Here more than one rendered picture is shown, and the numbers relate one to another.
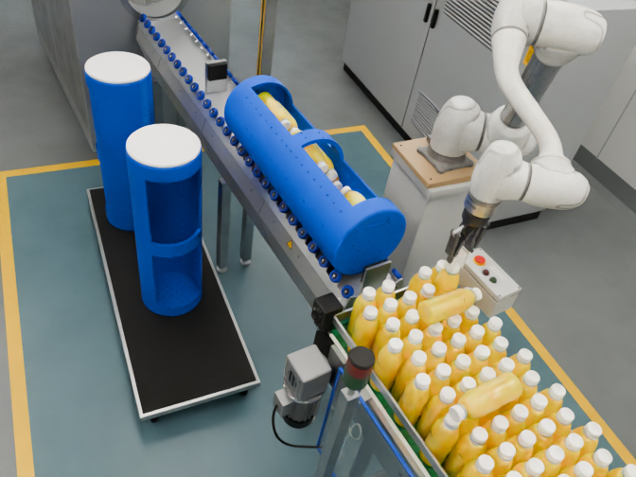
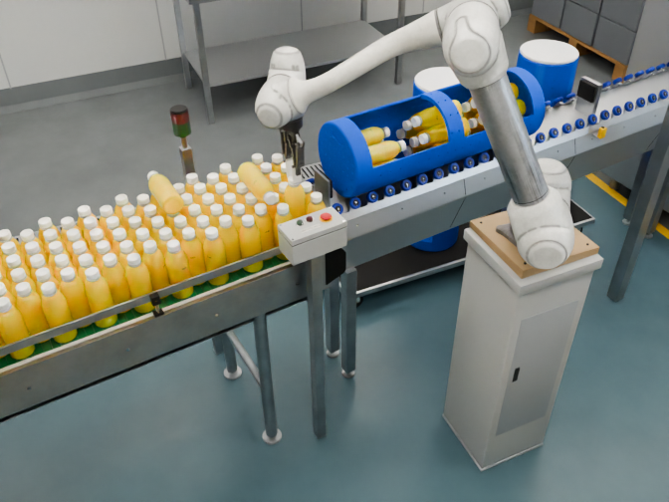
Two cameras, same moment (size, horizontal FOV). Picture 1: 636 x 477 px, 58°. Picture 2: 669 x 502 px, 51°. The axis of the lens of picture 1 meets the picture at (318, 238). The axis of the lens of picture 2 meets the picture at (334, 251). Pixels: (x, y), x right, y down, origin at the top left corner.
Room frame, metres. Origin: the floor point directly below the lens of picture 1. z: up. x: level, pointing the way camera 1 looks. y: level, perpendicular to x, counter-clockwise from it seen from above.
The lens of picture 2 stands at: (1.65, -2.31, 2.43)
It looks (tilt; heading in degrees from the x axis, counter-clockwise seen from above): 39 degrees down; 98
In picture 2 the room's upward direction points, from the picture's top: 1 degrees counter-clockwise
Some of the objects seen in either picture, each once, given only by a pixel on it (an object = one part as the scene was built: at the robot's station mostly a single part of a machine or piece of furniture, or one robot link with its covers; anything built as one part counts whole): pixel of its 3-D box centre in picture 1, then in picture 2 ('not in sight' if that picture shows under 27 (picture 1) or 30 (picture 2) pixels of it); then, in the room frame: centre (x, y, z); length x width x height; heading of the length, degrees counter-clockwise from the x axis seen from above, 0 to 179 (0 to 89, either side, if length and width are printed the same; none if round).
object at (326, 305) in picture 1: (327, 312); not in sight; (1.18, -0.08, 0.95); 0.10 x 0.07 x 0.10; 128
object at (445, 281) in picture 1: (444, 289); (295, 204); (1.27, -0.42, 1.06); 0.07 x 0.07 x 0.19
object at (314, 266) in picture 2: not in sight; (317, 352); (1.35, -0.56, 0.50); 0.04 x 0.04 x 1.00; 38
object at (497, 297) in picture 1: (484, 281); (313, 235); (1.35, -0.56, 1.05); 0.20 x 0.10 x 0.10; 38
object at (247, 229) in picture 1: (248, 220); not in sight; (2.21, 0.38, 0.31); 0.06 x 0.06 x 0.63; 38
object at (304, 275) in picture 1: (239, 149); (530, 156); (2.16, 0.43, 0.79); 2.17 x 0.29 x 0.34; 38
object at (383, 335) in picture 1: (385, 344); not in sight; (1.06, -0.26, 0.99); 0.07 x 0.07 x 0.19
